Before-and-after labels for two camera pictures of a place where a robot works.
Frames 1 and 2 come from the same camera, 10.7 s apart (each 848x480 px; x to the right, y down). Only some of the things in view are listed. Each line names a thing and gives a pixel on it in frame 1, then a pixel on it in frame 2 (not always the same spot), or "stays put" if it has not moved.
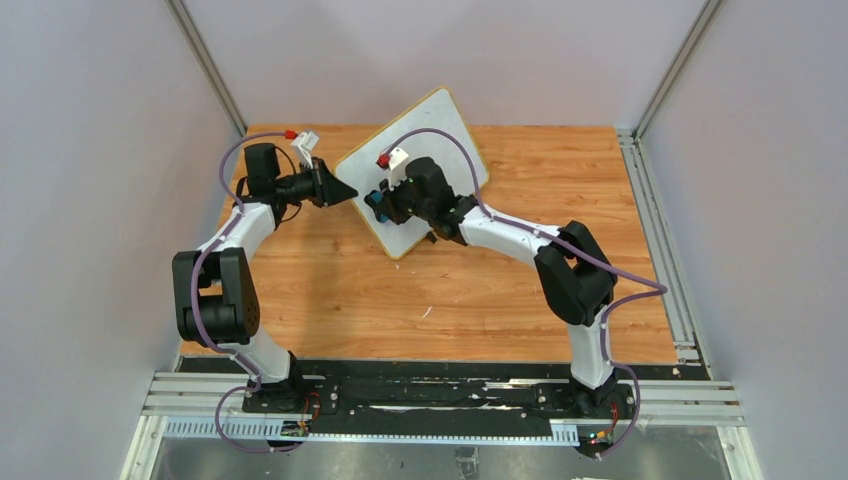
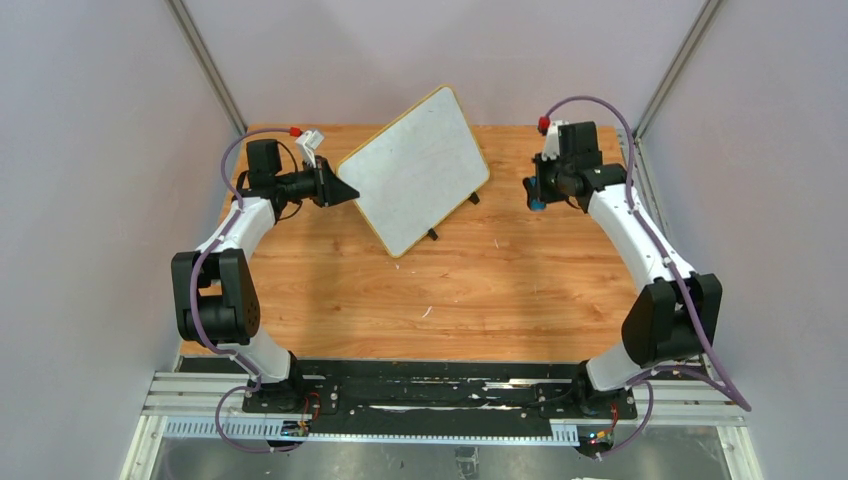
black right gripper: [391, 205] → [539, 183]
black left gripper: [318, 183] stays put
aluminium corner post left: [207, 64] stays put
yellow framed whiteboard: [430, 127] stays put
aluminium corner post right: [677, 68] stays put
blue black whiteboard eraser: [376, 200] → [534, 202]
